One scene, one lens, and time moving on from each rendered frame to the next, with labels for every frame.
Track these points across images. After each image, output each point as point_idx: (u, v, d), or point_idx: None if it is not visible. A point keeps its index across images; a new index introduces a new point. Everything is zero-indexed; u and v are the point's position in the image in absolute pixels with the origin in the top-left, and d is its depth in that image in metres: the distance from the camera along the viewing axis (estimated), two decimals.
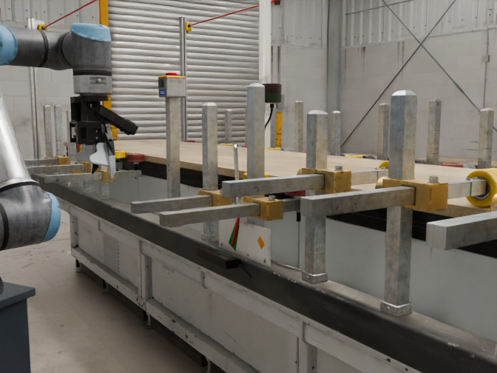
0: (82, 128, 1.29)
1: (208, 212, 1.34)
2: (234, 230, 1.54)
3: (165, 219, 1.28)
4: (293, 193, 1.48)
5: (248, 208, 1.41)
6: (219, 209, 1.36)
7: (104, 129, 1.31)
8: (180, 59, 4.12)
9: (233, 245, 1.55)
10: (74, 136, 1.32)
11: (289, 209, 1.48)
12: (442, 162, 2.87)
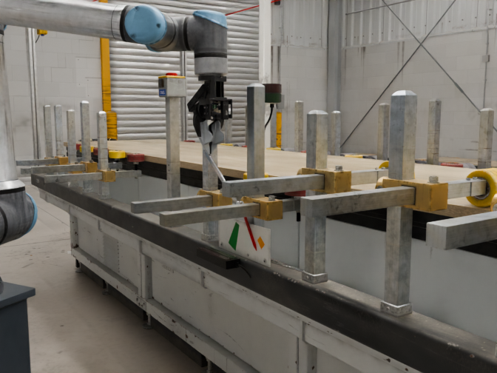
0: (226, 104, 1.47)
1: (208, 212, 1.34)
2: (234, 230, 1.54)
3: (165, 219, 1.28)
4: (293, 193, 1.48)
5: (248, 208, 1.41)
6: (219, 209, 1.36)
7: None
8: (180, 59, 4.12)
9: (256, 248, 1.45)
10: (214, 112, 1.44)
11: (289, 209, 1.48)
12: (442, 162, 2.87)
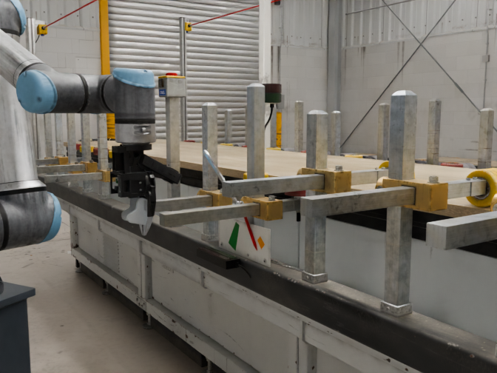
0: (126, 180, 1.20)
1: (208, 212, 1.34)
2: (234, 230, 1.54)
3: (165, 219, 1.28)
4: (293, 193, 1.48)
5: (248, 208, 1.41)
6: (219, 209, 1.36)
7: (149, 180, 1.22)
8: (180, 59, 4.12)
9: (257, 248, 1.45)
10: (115, 187, 1.24)
11: (289, 209, 1.48)
12: (442, 162, 2.87)
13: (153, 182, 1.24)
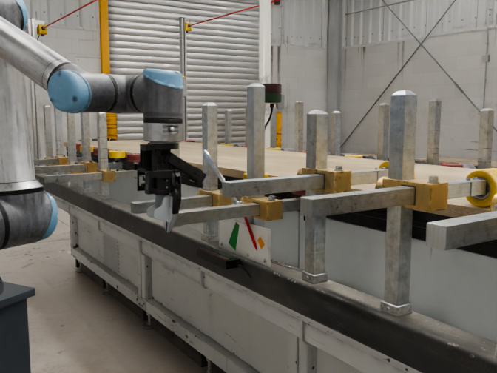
0: (152, 177, 1.24)
1: (217, 212, 1.36)
2: (234, 230, 1.54)
3: (176, 217, 1.29)
4: (300, 192, 1.49)
5: (257, 207, 1.42)
6: (228, 208, 1.37)
7: (174, 179, 1.26)
8: (180, 59, 4.12)
9: (257, 248, 1.45)
10: (142, 184, 1.27)
11: (297, 208, 1.50)
12: (442, 162, 2.87)
13: (178, 180, 1.28)
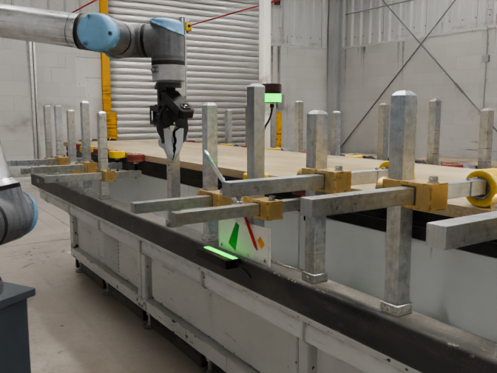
0: (154, 111, 1.52)
1: (218, 211, 1.36)
2: (234, 230, 1.54)
3: (177, 217, 1.29)
4: (300, 192, 1.49)
5: (258, 207, 1.42)
6: (229, 208, 1.37)
7: (160, 112, 1.47)
8: None
9: (257, 248, 1.45)
10: None
11: (298, 208, 1.50)
12: (442, 162, 2.87)
13: (166, 115, 1.47)
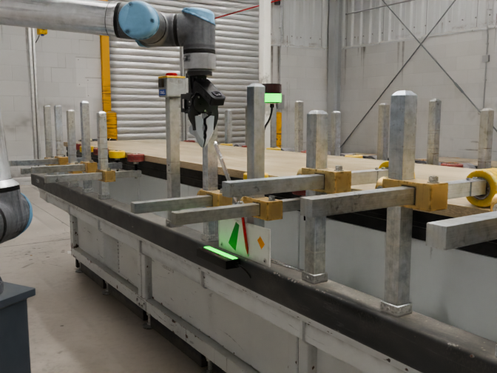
0: (186, 99, 1.56)
1: (218, 211, 1.36)
2: (234, 230, 1.54)
3: (177, 217, 1.29)
4: (300, 192, 1.49)
5: (258, 207, 1.42)
6: (229, 208, 1.37)
7: (191, 100, 1.51)
8: (180, 59, 4.12)
9: (248, 251, 1.48)
10: None
11: (298, 208, 1.50)
12: (442, 162, 2.87)
13: (197, 102, 1.50)
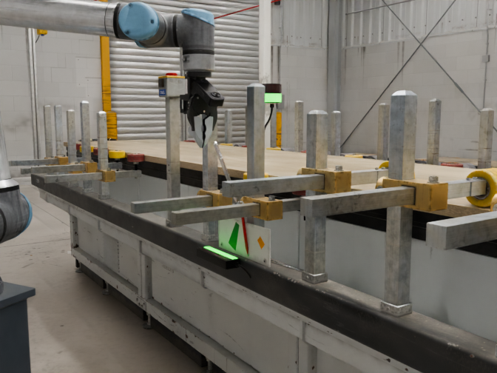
0: (185, 100, 1.56)
1: (218, 211, 1.36)
2: (234, 230, 1.54)
3: (177, 217, 1.29)
4: (300, 192, 1.49)
5: (258, 207, 1.42)
6: (229, 208, 1.37)
7: (191, 101, 1.51)
8: (180, 59, 4.12)
9: (248, 251, 1.48)
10: None
11: (298, 208, 1.50)
12: (442, 162, 2.87)
13: (197, 103, 1.51)
